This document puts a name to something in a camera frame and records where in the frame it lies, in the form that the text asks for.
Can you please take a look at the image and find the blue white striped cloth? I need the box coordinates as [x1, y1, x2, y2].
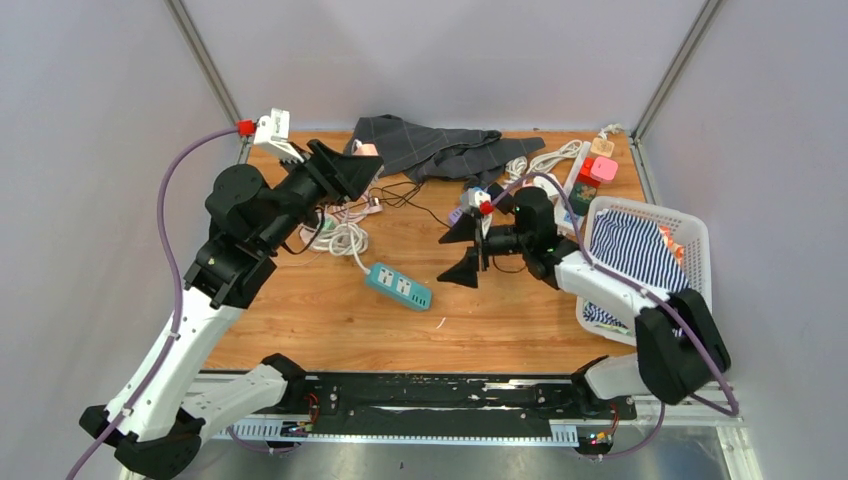
[589, 209, 690, 292]

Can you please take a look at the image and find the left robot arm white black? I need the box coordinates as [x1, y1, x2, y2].
[80, 140, 383, 479]

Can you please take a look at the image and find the teal power strip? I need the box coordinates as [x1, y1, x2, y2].
[365, 263, 432, 312]

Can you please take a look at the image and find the white square plug adapter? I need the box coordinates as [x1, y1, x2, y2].
[532, 173, 562, 198]

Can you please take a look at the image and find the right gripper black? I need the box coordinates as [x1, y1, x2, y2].
[437, 214, 532, 289]

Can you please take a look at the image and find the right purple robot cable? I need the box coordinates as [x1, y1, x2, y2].
[480, 172, 741, 462]

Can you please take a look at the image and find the dark green plug adapter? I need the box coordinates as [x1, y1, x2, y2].
[567, 182, 597, 216]

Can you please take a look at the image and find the pink USB charger plug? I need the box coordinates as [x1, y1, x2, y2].
[351, 139, 379, 156]

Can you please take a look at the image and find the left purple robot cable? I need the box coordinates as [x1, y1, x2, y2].
[66, 120, 256, 480]

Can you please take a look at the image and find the long white power strip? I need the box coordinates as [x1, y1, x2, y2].
[554, 141, 590, 235]

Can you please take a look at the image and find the dark grey checked cloth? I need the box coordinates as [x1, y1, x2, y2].
[344, 114, 546, 186]

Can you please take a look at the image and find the black power adapter brick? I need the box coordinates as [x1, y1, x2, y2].
[486, 183, 515, 214]

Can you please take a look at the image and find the red plug adapter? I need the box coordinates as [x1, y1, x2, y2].
[575, 157, 601, 188]

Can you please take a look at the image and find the white coiled cord back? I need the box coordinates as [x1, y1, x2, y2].
[501, 139, 583, 191]

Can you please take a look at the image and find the thin black adapter cable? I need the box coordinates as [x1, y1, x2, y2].
[364, 180, 465, 230]

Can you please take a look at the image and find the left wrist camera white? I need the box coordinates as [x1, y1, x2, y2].
[253, 108, 305, 164]

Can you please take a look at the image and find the beige tag adapter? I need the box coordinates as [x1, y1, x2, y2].
[589, 137, 615, 158]

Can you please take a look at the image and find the round pink power socket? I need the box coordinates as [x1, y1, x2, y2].
[298, 225, 321, 245]

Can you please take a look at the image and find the white plastic basket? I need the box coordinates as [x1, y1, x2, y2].
[584, 196, 712, 305]

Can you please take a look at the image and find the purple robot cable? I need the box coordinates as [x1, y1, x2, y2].
[480, 172, 741, 462]
[66, 120, 256, 480]

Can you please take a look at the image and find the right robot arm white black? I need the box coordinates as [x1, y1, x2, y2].
[437, 187, 738, 418]

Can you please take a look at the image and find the pink square plug adapter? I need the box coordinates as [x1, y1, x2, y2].
[589, 156, 619, 183]

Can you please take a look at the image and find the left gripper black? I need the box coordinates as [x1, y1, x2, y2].
[259, 139, 383, 253]

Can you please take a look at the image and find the black mounting base rail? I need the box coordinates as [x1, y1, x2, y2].
[262, 372, 636, 438]

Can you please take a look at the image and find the purple USB power strip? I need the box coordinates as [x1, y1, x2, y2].
[448, 207, 464, 226]

